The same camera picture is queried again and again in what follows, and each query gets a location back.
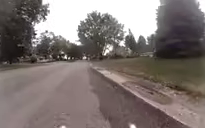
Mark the large broad leafy tree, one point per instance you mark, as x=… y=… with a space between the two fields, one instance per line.
x=100 y=31

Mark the dark green tree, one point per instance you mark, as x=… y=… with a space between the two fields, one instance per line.
x=130 y=41
x=141 y=43
x=151 y=42

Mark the row of trees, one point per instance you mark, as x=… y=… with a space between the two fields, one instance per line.
x=56 y=46

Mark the grey asphalt road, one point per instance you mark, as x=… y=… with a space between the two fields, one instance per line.
x=50 y=95

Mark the robot's own part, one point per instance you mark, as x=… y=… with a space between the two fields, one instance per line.
x=132 y=126
x=62 y=126

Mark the tall dark conifer tree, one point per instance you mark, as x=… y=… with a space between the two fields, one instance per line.
x=180 y=30

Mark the concrete kerb strip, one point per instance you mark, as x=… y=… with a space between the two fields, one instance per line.
x=176 y=107

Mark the grass strip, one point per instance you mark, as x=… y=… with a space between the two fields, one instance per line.
x=10 y=66

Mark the large dark leafy tree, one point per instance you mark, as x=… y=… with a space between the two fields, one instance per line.
x=13 y=33

